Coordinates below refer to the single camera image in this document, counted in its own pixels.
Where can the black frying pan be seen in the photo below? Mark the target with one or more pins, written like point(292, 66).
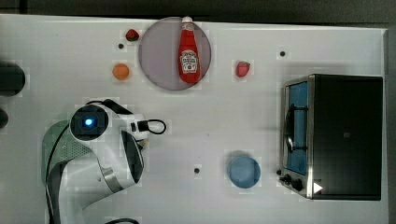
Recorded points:
point(12, 79)

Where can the orange fruit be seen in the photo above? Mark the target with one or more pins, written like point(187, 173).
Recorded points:
point(120, 71)

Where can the grey round plate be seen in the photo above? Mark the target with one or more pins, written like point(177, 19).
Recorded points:
point(158, 54)

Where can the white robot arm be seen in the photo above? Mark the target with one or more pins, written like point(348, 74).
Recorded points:
point(114, 162)

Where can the pink red strawberry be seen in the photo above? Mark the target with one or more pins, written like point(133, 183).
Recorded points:
point(242, 69)

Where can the black silver toaster oven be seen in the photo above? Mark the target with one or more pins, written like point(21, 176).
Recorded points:
point(332, 137)

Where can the blue cup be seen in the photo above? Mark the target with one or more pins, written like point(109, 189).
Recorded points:
point(244, 172)

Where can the dark red strawberry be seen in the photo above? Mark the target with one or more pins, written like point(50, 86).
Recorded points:
point(132, 35)

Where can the red ketchup bottle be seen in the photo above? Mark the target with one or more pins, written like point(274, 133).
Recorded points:
point(188, 61)

